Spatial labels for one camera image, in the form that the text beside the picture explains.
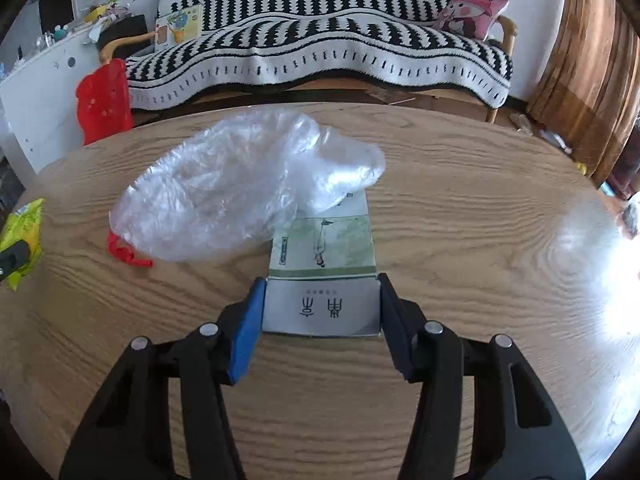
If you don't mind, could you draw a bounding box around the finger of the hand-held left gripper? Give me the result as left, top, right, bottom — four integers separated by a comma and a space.
0, 242, 30, 278

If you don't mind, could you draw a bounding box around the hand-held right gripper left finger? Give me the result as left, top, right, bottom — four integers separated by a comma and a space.
59, 277, 267, 480

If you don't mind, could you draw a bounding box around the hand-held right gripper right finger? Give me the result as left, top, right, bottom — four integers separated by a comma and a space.
377, 272, 587, 480

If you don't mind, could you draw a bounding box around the yellow green snack wrapper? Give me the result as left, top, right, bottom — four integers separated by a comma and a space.
0, 199, 46, 291

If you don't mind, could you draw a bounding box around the grey green carton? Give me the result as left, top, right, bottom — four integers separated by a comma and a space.
261, 190, 382, 337

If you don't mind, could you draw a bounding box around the clear plastic bag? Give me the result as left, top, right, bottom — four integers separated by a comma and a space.
107, 108, 387, 268

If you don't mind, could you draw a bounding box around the white cabinet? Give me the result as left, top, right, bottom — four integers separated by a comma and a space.
0, 25, 108, 176

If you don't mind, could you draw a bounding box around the red plastic chair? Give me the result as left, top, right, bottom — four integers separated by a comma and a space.
76, 58, 135, 147

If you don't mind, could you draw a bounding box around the brown cardboard piece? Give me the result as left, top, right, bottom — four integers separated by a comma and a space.
365, 85, 441, 110

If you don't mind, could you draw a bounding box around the colourful picture book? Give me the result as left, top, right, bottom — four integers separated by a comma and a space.
154, 4, 203, 51

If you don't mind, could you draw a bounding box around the black white patterned blanket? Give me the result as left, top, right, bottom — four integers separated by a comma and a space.
124, 0, 514, 111

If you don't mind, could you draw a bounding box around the pink cartoon cushion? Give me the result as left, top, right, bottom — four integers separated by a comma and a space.
432, 0, 510, 42

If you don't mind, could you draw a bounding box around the brown striped curtain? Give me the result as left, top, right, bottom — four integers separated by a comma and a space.
527, 0, 640, 186

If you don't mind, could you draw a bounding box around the wooden frame sofa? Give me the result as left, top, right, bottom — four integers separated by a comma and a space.
97, 0, 518, 123

